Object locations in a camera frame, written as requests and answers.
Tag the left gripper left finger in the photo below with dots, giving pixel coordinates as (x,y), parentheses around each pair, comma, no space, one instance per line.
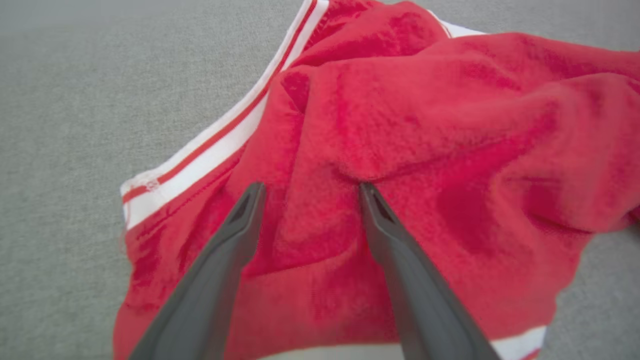
(210,295)

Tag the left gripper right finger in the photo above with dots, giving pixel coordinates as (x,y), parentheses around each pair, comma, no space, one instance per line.
(422,300)

